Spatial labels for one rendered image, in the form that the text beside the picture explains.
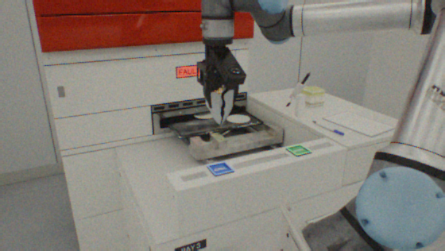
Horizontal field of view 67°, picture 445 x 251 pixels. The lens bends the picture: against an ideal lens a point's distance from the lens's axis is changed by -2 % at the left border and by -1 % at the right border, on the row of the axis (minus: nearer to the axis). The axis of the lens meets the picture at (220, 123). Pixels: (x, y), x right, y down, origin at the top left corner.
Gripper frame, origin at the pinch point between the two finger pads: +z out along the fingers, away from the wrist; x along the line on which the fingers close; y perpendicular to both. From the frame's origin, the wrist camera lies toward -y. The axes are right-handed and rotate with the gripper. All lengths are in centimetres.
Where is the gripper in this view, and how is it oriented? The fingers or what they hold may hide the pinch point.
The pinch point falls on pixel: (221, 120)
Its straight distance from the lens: 84.7
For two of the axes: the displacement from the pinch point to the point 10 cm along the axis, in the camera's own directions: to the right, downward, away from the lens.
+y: -4.3, -3.3, 8.4
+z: 0.0, 9.3, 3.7
